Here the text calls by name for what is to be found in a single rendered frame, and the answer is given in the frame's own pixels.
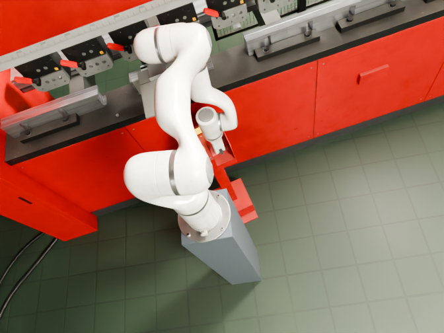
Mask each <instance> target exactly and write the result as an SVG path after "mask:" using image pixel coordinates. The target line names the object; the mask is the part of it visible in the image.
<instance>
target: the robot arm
mask: <svg viewBox="0 0 444 333"><path fill-rule="evenodd" d="M211 47H212V44H211V37H210V35H209V32H208V31H207V29H206V28H205V27H204V26H202V25H200V24H198V23H185V22H178V23H174V24H166V25H162V26H155V27H151V28H146V29H144V30H142V31H141V32H139V33H138V34H137V35H136V37H135V38H134V41H133V50H134V53H135V54H136V56H137V57H138V58H139V59H140V60H141V61H142V62H145V63H149V64H159V63H169V62H174V63H173V64H172V65H171V66H170V67H169V68H168V69H167V70H166V71H165V72H164V73H162V75H161V76H160V77H159V78H158V79H157V82H156V84H155V92H154V112H155V118H156V121H157V123H158V125H159V126H160V127H161V129H162V130H163V131H165V132H166V133H167V134H169V135H170V136H172V137H173V138H175V140H177V142H178V149H176V150H170V151H153V152H147V153H140V154H138V155H135V156H133V157H132V158H130V159H129V160H128V162H127V163H126V165H125V168H124V182H125V185H126V187H127V189H128V190H129V191H130V192H131V193H132V194H133V195H134V196H135V197H137V198H138V199H140V200H142V201H145V202H147V203H150V204H154V205H159V206H163V207H168V208H171V209H173V210H175V212H177V214H178V225H179V227H180V230H181V231H182V233H183V234H184V235H185V236H186V237H188V238H189V239H190V240H192V241H195V242H211V241H214V240H215V239H217V238H219V237H220V236H221V235H222V234H223V233H224V232H225V231H226V230H227V227H228V226H229V223H230V220H231V209H230V206H229V204H228V202H227V200H226V199H225V198H224V197H223V196H222V195H221V194H219V193H217V192H215V191H212V190H208V188H209V187H210V186H211V183H212V182H213V176H214V173H213V165H212V163H211V161H210V159H209V157H208V155H207V153H206V151H205V149H204V148H203V146H202V144H201V143H200V141H199V139H198V137H197V135H196V132H195V130H194V127H193V123H192V117H191V111H190V98H191V99H192V100H193V101H194V102H199V103H205V104H212V105H215V106H218V107H219V108H220V109H222V110H223V111H224V112H220V113H217V112H216V111H215V110H214V109H213V108H211V107H208V106H206V107H203V108H200V109H199V110H198V111H197V113H196V121H197V123H198V125H199V127H200V129H201V131H202V133H203V136H204V137H205V139H206V140H207V141H209V142H210V143H211V146H212V147H213V150H214V151H215V154H219V153H221V155H222V154H223V151H224V150H225V147H224V144H223V140H222V138H221V137H222V135H223V131H229V130H234V129H235V128H236V127H237V125H238V121H237V114H236V110H235V107H234V104H233V102H232V101H231V99H230V98H229V97H228V96H227V95H226V94H225V93H223V92H221V91H219V90H217V89H215V88H213V87H212V86H211V82H210V79H209V73H208V70H207V65H206V63H207V61H208V59H209V56H210V53H211Z"/></svg>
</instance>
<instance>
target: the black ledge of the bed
mask: <svg viewBox="0 0 444 333"><path fill-rule="evenodd" d="M403 3H404V4H405V6H406V7H405V10H404V11H403V12H401V13H398V14H395V15H392V16H389V17H386V18H383V19H381V20H377V21H375V22H372V23H369V24H366V25H363V26H360V27H357V28H354V29H352V30H349V31H346V32H343V33H341V32H340V31H339V29H338V27H337V26H333V27H331V28H327V29H325V30H321V31H320V32H318V33H319V35H320V41H318V42H315V43H312V44H309V45H306V46H303V47H301V48H297V49H295V50H291V51H289V52H286V53H284V54H280V55H277V56H275V57H271V58H269V59H265V60H263V61H260V62H258V60H257V58H256V55H255V54H254V55H250V56H249V55H248V53H247V50H246V48H245V44H241V45H239V46H236V47H234V48H230V49H228V50H225V51H222V52H219V53H216V54H213V55H211V56H210V57H211V60H212V63H213V67H214V69H210V70H208V73H209V79H210V82H211V86H212V87H213V88H215V89H217V90H219V91H221V92H226V91H229V90H232V89H235V88H237V87H241V86H243V85H247V84H249V83H252V82H255V81H258V80H260V79H264V78H266V77H269V76H272V75H275V74H278V73H281V72H284V71H287V70H289V69H293V68H295V67H298V66H301V65H304V64H306V63H310V62H312V61H316V60H318V59H321V58H324V57H327V56H331V55H333V54H336V53H338V52H342V51H344V50H348V49H350V48H353V47H356V46H359V45H362V44H365V43H368V42H371V41H373V40H376V39H379V38H382V37H385V36H388V35H390V34H394V33H396V32H400V31H402V30H406V29H407V28H411V27H413V26H417V25H419V24H423V23H425V22H428V21H431V20H434V19H438V18H440V17H443V16H444V0H435V1H432V2H429V3H425V2H424V0H408V1H405V2H403ZM101 95H102V96H104V95H106V99H107V104H108V106H105V107H103V108H99V109H97V110H94V111H92V112H88V113H86V114H83V115H80V116H79V121H80V124H79V125H78V126H74V127H72V128H68V129H65V130H63V131H59V132H57V133H53V134H51V135H48V136H45V137H42V138H40V139H37V140H34V141H31V142H28V143H25V144H23V143H21V142H20V137H17V138H14V137H12V136H10V135H9V134H8V133H6V142H5V162H6V163H7V164H9V165H11V166H12V165H15V164H18V163H21V162H24V161H27V160H29V159H33V158H35V157H39V156H41V155H44V154H46V153H50V152H52V151H56V150H58V149H61V148H64V147H67V146H70V145H73V144H76V143H78V142H81V141H84V140H87V139H90V138H93V137H96V136H98V135H102V134H104V133H108V132H110V131H113V130H116V129H119V128H122V127H125V126H128V125H130V124H134V123H136V122H140V121H142V120H146V117H145V111H144V107H143V101H142V97H141V94H139V95H138V94H137V92H136V91H135V89H134V88H133V86H132V85H131V84H128V85H126V86H123V87H120V88H117V89H114V90H112V91H108V92H106V93H103V94H101ZM116 114H119V116H118V117H117V116H116Z"/></svg>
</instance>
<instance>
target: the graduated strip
mask: <svg viewBox="0 0 444 333"><path fill-rule="evenodd" d="M174 1H177V0H154V1H151V2H149V3H146V4H143V5H140V6H138V7H135V8H132V9H130V10H127V11H124V12H122V13H118V14H117V15H113V16H111V17H108V18H104V19H102V20H99V21H97V22H94V23H91V24H88V25H86V26H83V27H80V28H78V29H75V30H72V31H70V32H66V33H64V34H61V35H59V36H56V37H53V38H50V39H48V40H44V41H43V42H39V43H37V44H34V45H31V46H29V47H26V48H23V49H21V50H18V51H15V52H12V53H10V54H7V55H4V56H1V57H0V65H2V64H4V63H7V62H10V61H12V60H15V59H18V58H20V57H23V56H27V55H29V54H32V53H34V52H37V51H40V50H43V49H45V48H49V47H51V46H54V45H56V44H59V43H62V42H64V41H67V40H70V39H72V38H76V37H78V36H81V35H84V34H86V33H89V32H92V31H94V30H98V29H99V28H103V27H105V26H108V25H111V24H114V23H116V22H120V21H121V20H125V19H128V18H130V17H133V16H135V15H139V14H141V13H144V12H147V11H150V10H152V9H155V8H157V7H161V6H163V5H166V4H168V3H172V2H174Z"/></svg>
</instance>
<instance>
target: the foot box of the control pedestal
mask: <svg viewBox="0 0 444 333"><path fill-rule="evenodd" d="M231 185H232V187H233V190H234V191H235V194H236V195H237V198H238V199H236V200H233V203H234V205H235V207H236V209H237V211H238V213H239V215H240V217H241V219H242V221H243V223H244V224H245V223H248V222H249V221H252V220H254V219H256V218H258V216H257V214H256V212H255V209H254V206H253V204H252V202H251V200H250V197H249V195H248V193H247V191H246V188H245V187H244V184H243V183H242V180H241V178H239V179H237V180H235V181H232V182H231Z"/></svg>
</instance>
